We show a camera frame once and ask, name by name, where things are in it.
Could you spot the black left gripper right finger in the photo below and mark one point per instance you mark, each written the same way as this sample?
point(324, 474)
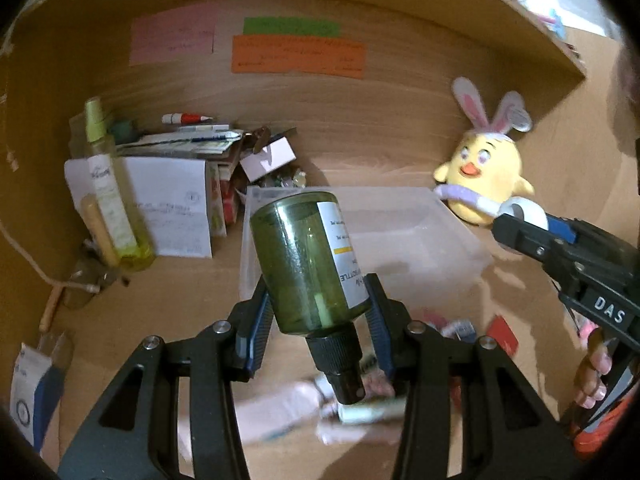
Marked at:
point(507, 430)

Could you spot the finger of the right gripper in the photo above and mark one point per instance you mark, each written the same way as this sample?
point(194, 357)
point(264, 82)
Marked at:
point(561, 228)
point(532, 242)

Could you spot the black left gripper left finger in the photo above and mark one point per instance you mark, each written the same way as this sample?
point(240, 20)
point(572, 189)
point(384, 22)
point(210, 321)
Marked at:
point(132, 430)

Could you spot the white tape roll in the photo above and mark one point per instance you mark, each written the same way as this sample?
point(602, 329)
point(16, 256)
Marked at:
point(526, 210)

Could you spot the red packet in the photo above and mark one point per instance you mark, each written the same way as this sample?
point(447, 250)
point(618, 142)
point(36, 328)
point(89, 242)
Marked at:
point(500, 330)

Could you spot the white tube with cap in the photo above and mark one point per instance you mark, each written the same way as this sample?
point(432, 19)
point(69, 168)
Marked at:
point(371, 411)

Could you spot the dark green glass bottle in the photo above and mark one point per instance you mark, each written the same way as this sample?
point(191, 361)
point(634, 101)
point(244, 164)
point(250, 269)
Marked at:
point(315, 284)

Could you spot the light blue white tube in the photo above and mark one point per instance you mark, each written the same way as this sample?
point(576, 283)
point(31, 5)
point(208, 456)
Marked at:
point(272, 414)

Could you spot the person's right hand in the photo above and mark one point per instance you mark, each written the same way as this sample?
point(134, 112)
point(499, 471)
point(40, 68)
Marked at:
point(588, 384)

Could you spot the yellow chick plush toy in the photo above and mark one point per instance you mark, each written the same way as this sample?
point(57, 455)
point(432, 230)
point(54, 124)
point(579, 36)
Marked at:
point(486, 168)

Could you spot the white blue carton box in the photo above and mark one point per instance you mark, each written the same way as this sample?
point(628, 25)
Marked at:
point(37, 387)

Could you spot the clear plastic storage bin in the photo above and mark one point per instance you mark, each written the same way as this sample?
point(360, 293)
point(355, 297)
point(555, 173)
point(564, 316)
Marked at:
point(423, 254)

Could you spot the eyeglasses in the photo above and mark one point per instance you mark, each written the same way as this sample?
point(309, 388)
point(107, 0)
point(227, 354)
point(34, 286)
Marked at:
point(90, 271)

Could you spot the yellow-green spray bottle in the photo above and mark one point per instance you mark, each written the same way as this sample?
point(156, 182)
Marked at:
point(124, 227)

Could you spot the beige tube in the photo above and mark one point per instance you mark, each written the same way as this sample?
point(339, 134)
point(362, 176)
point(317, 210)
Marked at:
point(91, 214)

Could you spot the white folded paper sheet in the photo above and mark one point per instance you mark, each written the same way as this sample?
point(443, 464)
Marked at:
point(169, 194)

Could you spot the glass bowl of trinkets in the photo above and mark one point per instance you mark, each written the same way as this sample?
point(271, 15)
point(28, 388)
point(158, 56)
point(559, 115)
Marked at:
point(285, 177)

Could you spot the wooden shelf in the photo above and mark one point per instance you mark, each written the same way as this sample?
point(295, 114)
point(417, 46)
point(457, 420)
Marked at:
point(450, 0)

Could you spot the small white cardboard box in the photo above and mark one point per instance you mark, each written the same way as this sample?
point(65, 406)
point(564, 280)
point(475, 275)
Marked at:
point(272, 157)

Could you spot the stack of papers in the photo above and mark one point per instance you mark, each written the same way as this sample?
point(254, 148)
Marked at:
point(197, 141)

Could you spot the red white marker pen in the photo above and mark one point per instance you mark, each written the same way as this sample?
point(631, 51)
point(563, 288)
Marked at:
point(185, 119)

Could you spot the orange sticky note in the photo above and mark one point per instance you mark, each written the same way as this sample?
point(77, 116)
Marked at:
point(282, 54)

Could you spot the green sticky note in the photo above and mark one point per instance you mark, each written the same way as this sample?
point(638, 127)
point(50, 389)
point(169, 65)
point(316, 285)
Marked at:
point(290, 25)

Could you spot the pink sticky note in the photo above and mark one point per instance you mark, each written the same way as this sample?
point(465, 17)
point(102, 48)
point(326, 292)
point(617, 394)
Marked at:
point(176, 33)

